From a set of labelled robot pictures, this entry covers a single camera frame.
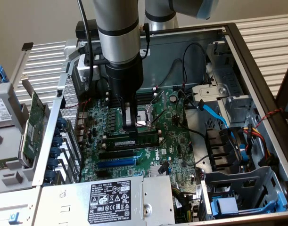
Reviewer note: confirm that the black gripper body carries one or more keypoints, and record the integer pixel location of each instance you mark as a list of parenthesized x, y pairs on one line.
[(125, 77)]

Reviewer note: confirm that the green RAM stick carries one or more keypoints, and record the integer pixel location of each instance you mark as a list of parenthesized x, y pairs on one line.
[(4, 163), (148, 139)]

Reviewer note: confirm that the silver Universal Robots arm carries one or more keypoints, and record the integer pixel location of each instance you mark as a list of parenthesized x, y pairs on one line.
[(115, 18)]

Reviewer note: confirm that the black RAM slot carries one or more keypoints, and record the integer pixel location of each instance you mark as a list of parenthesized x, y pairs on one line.
[(146, 95), (146, 98), (125, 149), (146, 92), (146, 101)]

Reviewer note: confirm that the CPU socket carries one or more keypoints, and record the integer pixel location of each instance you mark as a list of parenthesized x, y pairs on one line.
[(142, 117)]

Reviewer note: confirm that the long black expansion slot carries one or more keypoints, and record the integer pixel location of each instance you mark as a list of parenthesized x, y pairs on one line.
[(115, 155)]

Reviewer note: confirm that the metal socket locking lever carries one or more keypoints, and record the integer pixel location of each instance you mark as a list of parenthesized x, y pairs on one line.
[(159, 117)]

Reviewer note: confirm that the metal socket cover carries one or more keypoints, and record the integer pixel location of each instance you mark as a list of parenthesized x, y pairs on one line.
[(151, 108)]

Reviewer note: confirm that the blue expansion slot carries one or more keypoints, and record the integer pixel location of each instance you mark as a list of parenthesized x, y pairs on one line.
[(115, 163)]

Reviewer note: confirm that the green Dell motherboard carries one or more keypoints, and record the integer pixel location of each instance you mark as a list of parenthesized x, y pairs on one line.
[(172, 139)]

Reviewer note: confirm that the grey PC case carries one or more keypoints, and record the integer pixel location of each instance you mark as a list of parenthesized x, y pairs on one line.
[(162, 58)]

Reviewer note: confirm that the silver chipset heat sink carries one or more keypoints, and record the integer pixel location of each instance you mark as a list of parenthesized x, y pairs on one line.
[(154, 171)]

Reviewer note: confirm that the short black expansion slot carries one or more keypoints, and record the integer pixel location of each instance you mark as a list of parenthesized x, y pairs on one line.
[(103, 173)]

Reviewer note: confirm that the black box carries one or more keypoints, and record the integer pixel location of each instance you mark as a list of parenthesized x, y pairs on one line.
[(82, 29)]

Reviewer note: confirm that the blue slot retainer clip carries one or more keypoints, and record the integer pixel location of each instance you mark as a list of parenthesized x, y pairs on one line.
[(57, 141), (53, 163), (62, 123), (55, 152), (50, 176)]

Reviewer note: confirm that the silver drive cage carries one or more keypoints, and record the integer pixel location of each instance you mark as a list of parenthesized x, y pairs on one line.
[(209, 90)]

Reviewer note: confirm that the black cooling fan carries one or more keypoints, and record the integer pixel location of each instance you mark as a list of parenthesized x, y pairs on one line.
[(219, 146)]

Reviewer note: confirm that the grey power supply unit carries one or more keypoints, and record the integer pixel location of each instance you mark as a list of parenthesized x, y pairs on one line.
[(63, 202)]

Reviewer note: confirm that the green graphics card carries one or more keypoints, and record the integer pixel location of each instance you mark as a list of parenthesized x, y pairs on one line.
[(35, 127)]

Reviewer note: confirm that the black profile end cap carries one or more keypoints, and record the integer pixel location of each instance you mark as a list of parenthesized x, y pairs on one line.
[(27, 46)]

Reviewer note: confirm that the grey disk bay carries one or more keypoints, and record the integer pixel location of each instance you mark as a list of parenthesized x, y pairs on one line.
[(240, 183)]

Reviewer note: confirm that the hard disk with blue carrier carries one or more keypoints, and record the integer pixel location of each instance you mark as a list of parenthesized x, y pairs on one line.
[(0, 108)]

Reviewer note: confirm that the blue release latch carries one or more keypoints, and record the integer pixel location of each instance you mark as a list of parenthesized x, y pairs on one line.
[(14, 217)]

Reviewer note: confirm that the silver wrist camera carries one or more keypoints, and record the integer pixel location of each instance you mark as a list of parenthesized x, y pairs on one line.
[(82, 68)]

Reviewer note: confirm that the blue plastic bay bracket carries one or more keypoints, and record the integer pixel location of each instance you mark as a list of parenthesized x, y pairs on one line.
[(226, 204)]

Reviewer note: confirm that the dark brown post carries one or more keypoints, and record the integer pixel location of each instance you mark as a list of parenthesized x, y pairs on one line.
[(287, 94)]

